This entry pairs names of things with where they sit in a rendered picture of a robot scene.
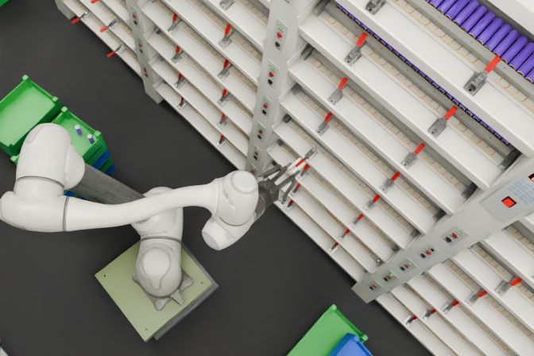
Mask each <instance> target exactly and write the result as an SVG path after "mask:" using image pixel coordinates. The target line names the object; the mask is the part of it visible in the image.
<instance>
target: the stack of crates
mask: <svg viewBox="0 0 534 356"><path fill-rule="evenodd" d="M22 79H23V81H22V82H21V83H20V84H19V85H18V86H17V87H15V88H14V89H13V90H12V91H11V92H10V93H9V94H8V95H7V96H6V97H5V98H4V99H3V100H2V101H1V102H0V149H2V150H3V151H4V152H6V153H7V154H9V155H10V156H11V157H12V156H13V155H14V156H17V155H18V154H19V153H20V152H21V147H22V145H23V143H24V141H25V139H26V137H27V136H28V134H29V132H30V131H31V130H32V129H34V128H35V127H36V126H38V125H40V124H43V123H52V122H53V121H54V120H55V119H56V118H57V117H58V116H59V115H60V114H61V113H62V110H61V109H62V108H63V107H62V106H61V104H60V101H59V99H58V98H57V97H52V96H51V95H50V94H49V93H48V92H46V91H45V90H43V89H42V88H40V87H39V86H37V85H36V84H35V83H34V82H32V81H31V80H30V79H29V77H28V76H27V75H24V76H23V77H22Z"/></svg>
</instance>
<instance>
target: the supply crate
mask: <svg viewBox="0 0 534 356"><path fill-rule="evenodd" d="M61 110H62V113H61V114H60V115H59V116H58V117H57V118H56V119H55V120H54V121H53V122H52V124H57V125H59V126H62V127H64V128H65V129H66V130H67V131H68V132H69V134H70V136H71V138H72V144H73V145H74V146H75V148H76V150H77V151H78V152H79V154H80V155H81V156H82V158H83V160H84V161H85V160H86V159H87V158H88V157H89V156H90V155H91V154H92V153H93V152H94V151H95V150H96V149H97V148H98V147H99V146H100V145H101V144H102V143H103V142H104V140H103V136H102V134H101V133H100V132H99V131H98V130H97V131H95V130H93V129H92V128H91V127H90V126H88V125H87V124H86V123H84V122H83V121H81V120H80V119H78V118H77V117H76V116H75V115H74V114H72V113H70V112H69V111H68V108H66V107H65V106H64V107H63V108H62V109H61ZM77 125H78V126H79V127H80V129H81V130H82V132H83V134H82V135H78V133H77V131H76V129H75V126H77ZM88 134H91V136H92V137H93V139H94V141H95V142H94V143H93V144H91V143H90V142H89V140H88V138H87V135H88ZM19 156H20V153H19V154H18V155H17V156H14V155H13V156H12V157H11V158H10V159H11V160H12V162H14V163H15V164H16V166H17V163H18V159H19Z"/></svg>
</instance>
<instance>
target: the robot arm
mask: <svg viewBox="0 0 534 356"><path fill-rule="evenodd" d="M300 160H301V158H299V159H298V160H296V161H295V162H294V163H293V164H292V163H291V162H290V163H288V164H287V165H285V166H284V167H283V166H282V165H281V164H279V165H277V166H275V167H273V168H271V169H269V170H268V171H266V172H263V173H258V174H257V176H256V178H255V177H254V176H253V175H252V174H251V173H250V172H247V171H244V170H237V171H234V172H231V173H229V174H228V175H227V176H224V177H222V178H218V179H214V180H213V181H212V182H211V183H209V184H205V185H196V186H188V187H183V188H177V189H171V188H167V187H158V188H153V189H151V190H150V191H149V192H147V193H145V194H141V193H139V192H136V191H135V190H133V189H132V188H129V187H128V186H126V185H124V184H122V183H120V182H119V181H117V180H115V179H113V178H112V177H110V176H108V175H107V174H105V173H103V172H100V171H99V170H98V169H96V168H93V167H92V166H90V165H89V164H86V163H85V162H84V160H83V158H82V156H81V155H80V154H79V152H78V151H77V150H76V148H75V146H74V145H73V144H72V138H71V136H70V134H69V132H68V131H67V130H66V129H65V128H64V127H62V126H59V125H57V124H52V123H43V124H40V125H38V126H36V127H35V128H34V129H32V130H31V131H30V132H29V134H28V136H27V137H26V139H25V141H24V143H23V145H22V147H21V152H20V156H19V159H18V163H17V171H16V182H15V185H14V190H13V191H12V192H6V193H5V194H4V195H3V196H2V198H1V199H0V219H1V220H2V221H4V222H6V223H8V224H10V225H11V226H15V227H17V228H21V229H24V230H32V231H39V232H61V231H74V230H85V229H93V228H103V227H112V226H122V225H126V224H131V226H132V227H133V228H134V229H135V230H136V231H137V232H138V234H139V235H141V244H140V248H139V253H138V256H137V261H136V273H134V274H133V276H132V279H133V281H134V282H136V283H138V284H139V285H140V287H141V288H142V289H143V291H144V292H145V294H146V295H147V296H148V297H149V298H150V299H151V301H152V302H153V304H154V307H155V308H156V310H158V311H161V310H162V309H163V308H164V306H165V305H166V304H167V303H168V302H169V301H170V300H171V299H174V300H175V301H176V302H177V303H178V304H179V305H183V304H184V302H185V301H184V299H183V297H182V296H181V295H180V292H182V291H183V290H184V289H185V288H186V287H188V286H190V285H192V284H193V282H194V281H193V278H192V277H190V276H189V275H187V274H186V273H185V271H184V270H183V269H182V268H181V239H182V234H183V223H184V210H183V207H187V206H200V207H205V208H207V209H208V210H209V211H210V212H211V213H212V216H211V218H210V219H209V220H208V221H207V223H206V225H205V226H204V228H203V230H202V236H203V239H204V241H205V242H206V243H207V244H208V245H209V246H210V247H211V248H213V249H215V250H222V249H225V248H227V247H228V246H230V245H232V244H233V243H235V242H236V241H237V240H238V239H239V238H240V237H241V236H243V234H244V233H245V232H246V231H247V230H248V229H249V228H250V226H251V225H252V224H253V223H254V222H255V221H256V220H257V219H258V218H259V217H260V216H261V215H263V213H264V211H265V209H266V208H267V207H268V206H269V205H270V204H271V203H273V202H276V201H279V202H281V204H284V203H285V201H286V200H287V196H288V194H289V192H290V191H291V190H292V189H293V187H294V186H295V185H296V182H297V179H296V177H297V176H298V175H299V174H300V170H301V169H302V168H303V166H304V165H305V163H306V162H305V161H304V162H303V163H302V164H300V165H299V166H298V167H297V168H295V169H294V170H293V171H292V172H291V174H290V175H289V177H288V178H287V179H285V180H284V181H282V182H281V183H280V184H278V185H275V184H274V183H275V182H276V181H277V180H278V179H279V178H280V177H281V176H282V175H283V174H284V173H286V174H287V173H289V172H290V171H291V170H292V169H293V168H294V167H296V164H297V163H298V162H300ZM278 171H279V172H278ZM276 172H278V173H277V174H276V175H275V176H274V177H273V178H272V179H271V180H263V179H264V178H266V177H268V176H271V175H272V174H274V173H276ZM291 181H292V183H291V184H290V186H289V187H288V189H287V190H286V192H285V193H284V195H281V197H279V191H280V190H281V189H282V188H283V187H284V186H286V185H287V184H288V183H290V182H291ZM65 190H69V191H70V192H73V193H75V194H77V195H80V196H82V197H83V198H85V199H88V200H90V201H86V200H83V199H77V198H74V197H70V196H65V195H64V191H65Z"/></svg>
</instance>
